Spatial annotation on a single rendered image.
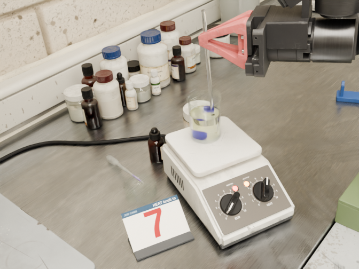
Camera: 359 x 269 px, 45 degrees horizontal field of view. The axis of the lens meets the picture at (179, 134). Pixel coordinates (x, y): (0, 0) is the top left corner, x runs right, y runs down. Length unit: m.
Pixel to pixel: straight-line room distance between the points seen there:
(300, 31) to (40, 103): 0.61
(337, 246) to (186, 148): 0.26
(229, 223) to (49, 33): 0.61
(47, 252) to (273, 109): 0.54
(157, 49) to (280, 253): 0.56
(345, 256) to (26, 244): 0.46
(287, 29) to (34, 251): 0.47
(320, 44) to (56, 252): 0.46
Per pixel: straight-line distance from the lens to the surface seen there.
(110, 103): 0.93
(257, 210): 0.64
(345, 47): 0.57
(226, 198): 0.63
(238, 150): 0.67
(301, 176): 0.77
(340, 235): 0.68
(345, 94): 1.00
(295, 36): 0.56
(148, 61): 1.01
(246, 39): 0.58
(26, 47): 0.99
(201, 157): 0.66
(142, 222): 0.65
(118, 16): 1.14
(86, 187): 0.78
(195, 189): 0.64
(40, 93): 0.98
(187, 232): 0.66
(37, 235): 0.70
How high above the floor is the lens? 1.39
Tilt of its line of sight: 34 degrees down
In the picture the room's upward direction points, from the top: 5 degrees counter-clockwise
